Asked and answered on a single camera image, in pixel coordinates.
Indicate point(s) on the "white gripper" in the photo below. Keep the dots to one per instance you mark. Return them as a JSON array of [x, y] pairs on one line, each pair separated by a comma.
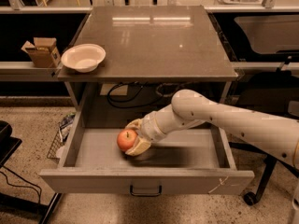
[[149, 129]]

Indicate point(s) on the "grey open drawer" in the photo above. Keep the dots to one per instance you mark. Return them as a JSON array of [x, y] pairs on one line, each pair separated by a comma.
[[194, 161]]

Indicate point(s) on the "open cardboard box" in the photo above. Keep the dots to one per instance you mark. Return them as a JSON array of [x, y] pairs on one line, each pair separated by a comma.
[[43, 52]]

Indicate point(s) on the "black stand at left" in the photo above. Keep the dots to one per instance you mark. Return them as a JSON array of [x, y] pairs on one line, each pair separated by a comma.
[[8, 145]]

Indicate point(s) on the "red apple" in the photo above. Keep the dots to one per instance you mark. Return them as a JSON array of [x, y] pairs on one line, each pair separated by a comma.
[[126, 139]]

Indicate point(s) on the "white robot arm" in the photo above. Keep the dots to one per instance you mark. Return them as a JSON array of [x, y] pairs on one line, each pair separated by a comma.
[[275, 135]]

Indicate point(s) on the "black office chair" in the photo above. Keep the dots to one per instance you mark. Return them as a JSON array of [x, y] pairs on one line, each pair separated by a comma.
[[273, 92]]

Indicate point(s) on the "black drawer handle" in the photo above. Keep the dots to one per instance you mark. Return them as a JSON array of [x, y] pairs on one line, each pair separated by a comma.
[[145, 192]]

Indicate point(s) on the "wire basket with items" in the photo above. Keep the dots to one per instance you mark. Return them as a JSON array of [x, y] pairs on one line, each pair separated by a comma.
[[59, 141]]

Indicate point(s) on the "grey side shelf rail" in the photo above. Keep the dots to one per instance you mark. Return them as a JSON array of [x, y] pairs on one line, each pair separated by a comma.
[[27, 72]]

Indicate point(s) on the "white bowl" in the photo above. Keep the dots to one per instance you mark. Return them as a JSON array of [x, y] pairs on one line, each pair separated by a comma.
[[83, 58]]

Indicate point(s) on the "grey cabinet with counter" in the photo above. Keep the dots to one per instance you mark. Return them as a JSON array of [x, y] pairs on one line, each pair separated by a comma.
[[151, 45]]

